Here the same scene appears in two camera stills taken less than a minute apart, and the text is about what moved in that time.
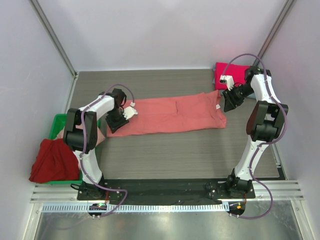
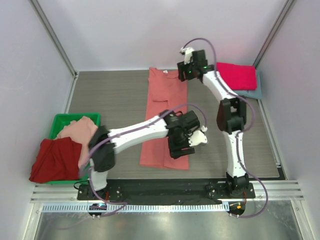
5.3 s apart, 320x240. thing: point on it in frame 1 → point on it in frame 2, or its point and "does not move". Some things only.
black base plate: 114,192 does not move
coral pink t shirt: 184,112 → 165,92
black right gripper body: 230,98 → 182,71
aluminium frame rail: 280,190 does not move
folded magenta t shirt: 238,71 does not move
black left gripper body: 116,118 → 180,141
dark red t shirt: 55,161 does not move
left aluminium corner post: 51,32 does not move
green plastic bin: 58,126 does not move
